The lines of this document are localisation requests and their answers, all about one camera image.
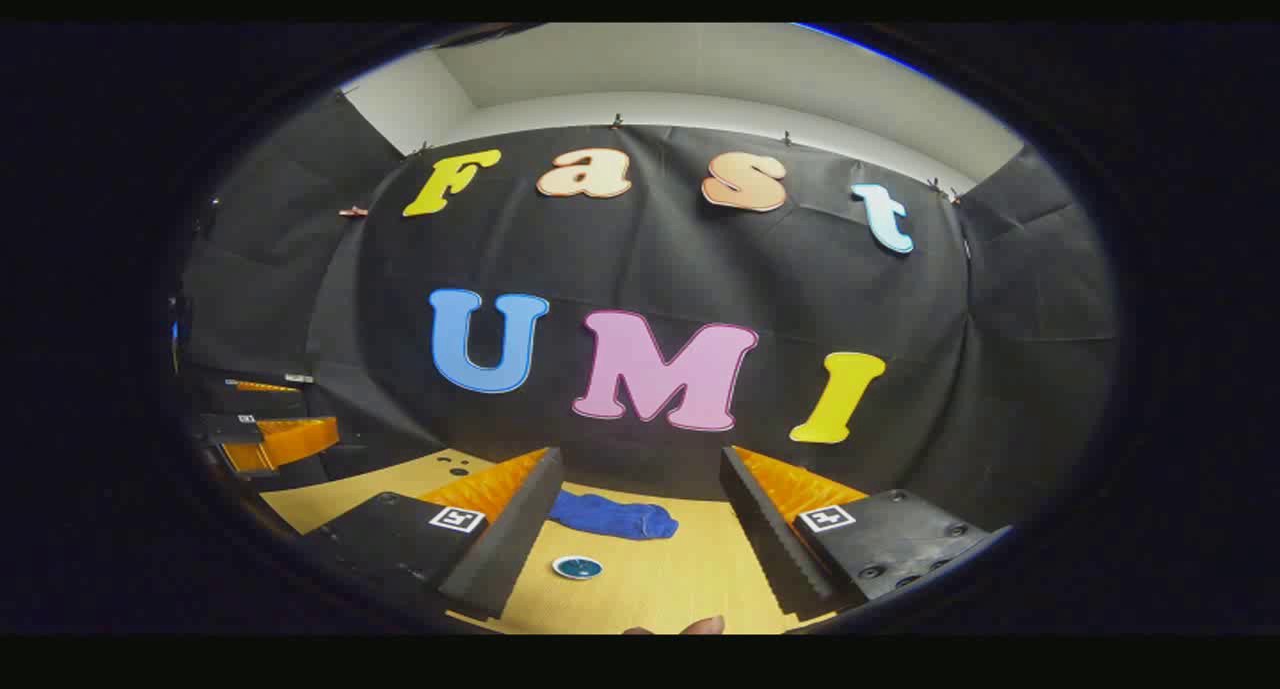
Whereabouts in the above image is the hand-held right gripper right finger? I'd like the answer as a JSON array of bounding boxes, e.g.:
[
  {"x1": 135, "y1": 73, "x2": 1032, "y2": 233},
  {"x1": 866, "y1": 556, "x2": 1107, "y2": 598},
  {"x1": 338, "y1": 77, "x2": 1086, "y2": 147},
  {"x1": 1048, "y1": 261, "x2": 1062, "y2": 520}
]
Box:
[{"x1": 720, "y1": 446, "x2": 993, "y2": 622}]

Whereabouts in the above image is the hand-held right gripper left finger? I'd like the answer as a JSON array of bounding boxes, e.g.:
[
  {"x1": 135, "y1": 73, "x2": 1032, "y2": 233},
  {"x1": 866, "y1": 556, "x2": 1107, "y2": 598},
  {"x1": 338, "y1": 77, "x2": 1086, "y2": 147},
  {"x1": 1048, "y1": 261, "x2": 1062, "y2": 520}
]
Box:
[{"x1": 303, "y1": 447, "x2": 566, "y2": 627}]

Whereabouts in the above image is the black backdrop cloth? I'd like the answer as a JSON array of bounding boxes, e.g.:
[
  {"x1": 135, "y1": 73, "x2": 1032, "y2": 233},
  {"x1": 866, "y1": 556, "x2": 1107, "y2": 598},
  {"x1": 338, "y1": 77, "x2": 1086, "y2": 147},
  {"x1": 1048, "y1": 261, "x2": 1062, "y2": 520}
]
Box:
[{"x1": 175, "y1": 89, "x2": 1121, "y2": 560}]

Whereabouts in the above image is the blue towel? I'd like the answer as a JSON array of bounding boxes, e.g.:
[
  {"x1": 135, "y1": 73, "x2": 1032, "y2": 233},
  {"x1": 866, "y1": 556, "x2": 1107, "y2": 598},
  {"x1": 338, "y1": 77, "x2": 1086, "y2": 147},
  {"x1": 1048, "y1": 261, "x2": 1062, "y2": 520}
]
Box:
[{"x1": 548, "y1": 490, "x2": 680, "y2": 542}]

